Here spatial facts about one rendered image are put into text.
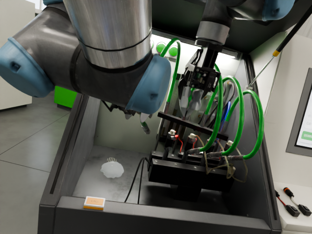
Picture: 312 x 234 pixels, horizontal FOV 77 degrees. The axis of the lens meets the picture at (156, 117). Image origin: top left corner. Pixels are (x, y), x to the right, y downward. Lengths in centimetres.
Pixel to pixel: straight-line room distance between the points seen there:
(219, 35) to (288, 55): 46
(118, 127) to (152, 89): 82
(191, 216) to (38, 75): 53
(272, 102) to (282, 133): 14
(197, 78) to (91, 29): 38
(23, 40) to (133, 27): 16
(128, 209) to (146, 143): 54
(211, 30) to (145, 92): 34
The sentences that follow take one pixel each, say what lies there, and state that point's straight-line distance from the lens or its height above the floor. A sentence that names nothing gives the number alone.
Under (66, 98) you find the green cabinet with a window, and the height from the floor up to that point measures 23.
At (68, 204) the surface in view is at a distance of 59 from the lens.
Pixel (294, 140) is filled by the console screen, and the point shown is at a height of 116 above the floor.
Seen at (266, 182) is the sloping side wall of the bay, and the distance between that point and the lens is 79.
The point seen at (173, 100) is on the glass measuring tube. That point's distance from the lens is 98.
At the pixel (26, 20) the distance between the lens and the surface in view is 349.
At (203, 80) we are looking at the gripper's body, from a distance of 52.
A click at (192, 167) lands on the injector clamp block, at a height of 98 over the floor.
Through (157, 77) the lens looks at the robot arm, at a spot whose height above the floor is 134.
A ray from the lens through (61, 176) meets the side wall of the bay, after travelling 60.
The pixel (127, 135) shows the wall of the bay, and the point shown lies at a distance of 104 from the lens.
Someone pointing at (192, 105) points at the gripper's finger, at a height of 124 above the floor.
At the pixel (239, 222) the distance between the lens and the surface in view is 71.
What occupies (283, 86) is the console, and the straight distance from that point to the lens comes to 92.
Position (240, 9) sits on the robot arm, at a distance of 45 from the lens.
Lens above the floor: 137
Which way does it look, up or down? 19 degrees down
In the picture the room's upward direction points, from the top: 15 degrees clockwise
